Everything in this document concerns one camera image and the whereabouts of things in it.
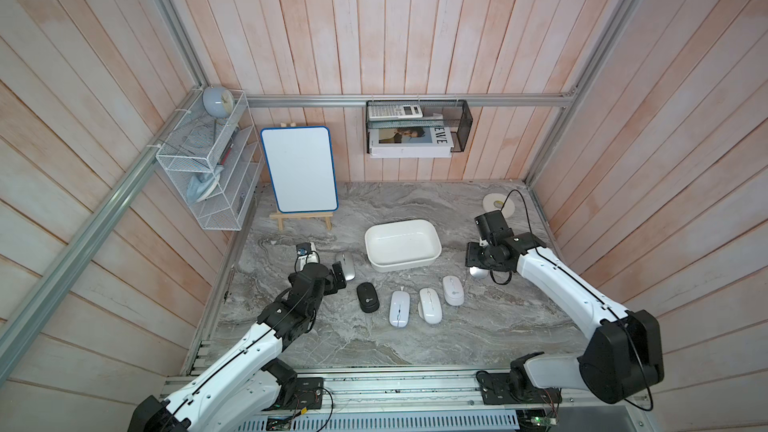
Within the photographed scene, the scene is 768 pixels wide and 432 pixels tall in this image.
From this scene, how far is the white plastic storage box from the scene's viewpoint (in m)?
0.95

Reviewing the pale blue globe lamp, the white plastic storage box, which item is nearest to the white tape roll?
the white plastic storage box

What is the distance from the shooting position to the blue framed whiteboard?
893mm

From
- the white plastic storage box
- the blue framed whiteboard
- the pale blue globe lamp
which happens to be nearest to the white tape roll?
the white plastic storage box

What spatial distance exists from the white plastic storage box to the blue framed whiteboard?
0.61 ft
